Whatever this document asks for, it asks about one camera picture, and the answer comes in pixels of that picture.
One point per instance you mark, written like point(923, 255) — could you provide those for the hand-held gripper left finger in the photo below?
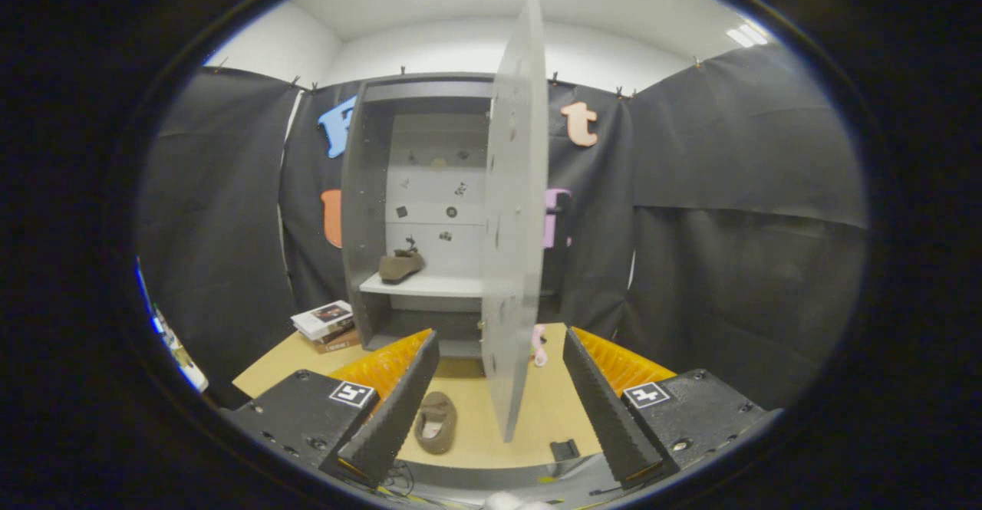
point(395, 410)

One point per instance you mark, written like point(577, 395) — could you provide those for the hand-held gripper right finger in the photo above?
point(606, 418)

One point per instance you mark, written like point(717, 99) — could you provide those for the brown shoe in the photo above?
point(399, 266)
point(436, 423)

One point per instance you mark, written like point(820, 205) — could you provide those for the grey shoe cabinet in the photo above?
point(360, 226)

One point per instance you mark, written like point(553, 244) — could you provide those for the grey shoe cabinet door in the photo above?
point(514, 226)

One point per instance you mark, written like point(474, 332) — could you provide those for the small black clip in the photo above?
point(565, 449)

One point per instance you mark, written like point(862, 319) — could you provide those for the brown book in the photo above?
point(337, 341)

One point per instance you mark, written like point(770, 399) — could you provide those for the pink green plush toy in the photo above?
point(539, 345)

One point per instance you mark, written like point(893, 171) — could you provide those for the white book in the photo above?
point(322, 318)

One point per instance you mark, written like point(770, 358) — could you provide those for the black backdrop cloth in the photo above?
point(729, 226)

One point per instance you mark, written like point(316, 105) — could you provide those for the small ceiling light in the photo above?
point(746, 34)

